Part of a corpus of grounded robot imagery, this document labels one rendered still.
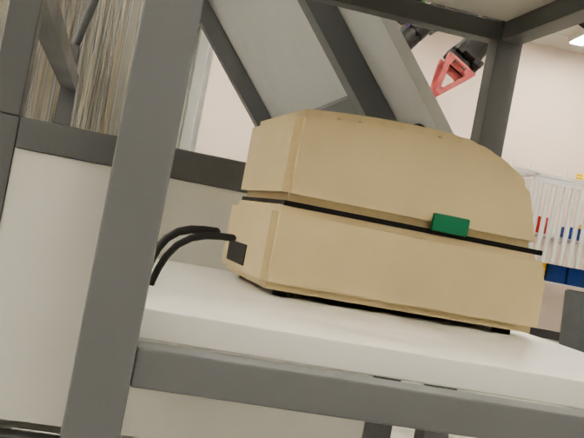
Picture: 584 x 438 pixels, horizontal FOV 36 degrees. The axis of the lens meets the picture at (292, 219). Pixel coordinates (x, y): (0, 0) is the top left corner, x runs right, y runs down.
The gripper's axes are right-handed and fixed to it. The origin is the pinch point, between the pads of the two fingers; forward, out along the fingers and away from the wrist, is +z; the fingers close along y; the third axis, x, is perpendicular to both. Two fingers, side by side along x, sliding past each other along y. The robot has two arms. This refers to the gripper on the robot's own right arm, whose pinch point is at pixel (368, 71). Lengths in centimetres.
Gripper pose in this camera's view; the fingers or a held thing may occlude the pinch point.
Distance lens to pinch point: 218.5
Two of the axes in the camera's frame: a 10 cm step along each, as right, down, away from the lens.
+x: 6.8, 7.4, -0.1
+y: 1.0, -1.1, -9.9
